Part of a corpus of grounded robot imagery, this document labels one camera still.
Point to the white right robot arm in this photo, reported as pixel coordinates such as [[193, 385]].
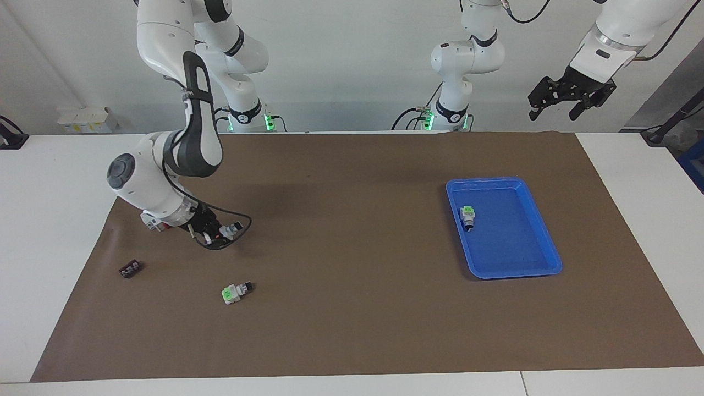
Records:
[[159, 33]]

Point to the green selector switch black knob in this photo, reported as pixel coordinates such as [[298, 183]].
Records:
[[234, 293]]

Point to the brown table mat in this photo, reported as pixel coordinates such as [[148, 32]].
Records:
[[352, 286]]

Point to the green push button switch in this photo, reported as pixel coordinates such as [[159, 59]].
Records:
[[468, 217]]

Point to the black stand pole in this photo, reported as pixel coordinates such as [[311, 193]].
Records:
[[674, 118]]

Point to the blue crate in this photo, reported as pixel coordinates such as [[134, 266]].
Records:
[[694, 165]]

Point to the blue plastic tray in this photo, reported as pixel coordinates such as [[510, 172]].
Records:
[[509, 242]]

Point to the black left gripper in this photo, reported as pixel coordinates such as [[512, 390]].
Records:
[[586, 82]]

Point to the white cardboard box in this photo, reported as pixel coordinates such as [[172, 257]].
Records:
[[85, 119]]

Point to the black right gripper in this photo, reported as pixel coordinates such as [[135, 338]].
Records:
[[204, 219]]

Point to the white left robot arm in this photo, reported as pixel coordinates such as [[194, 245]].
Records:
[[467, 60]]

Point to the small black terminal block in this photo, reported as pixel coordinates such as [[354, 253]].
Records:
[[130, 269]]

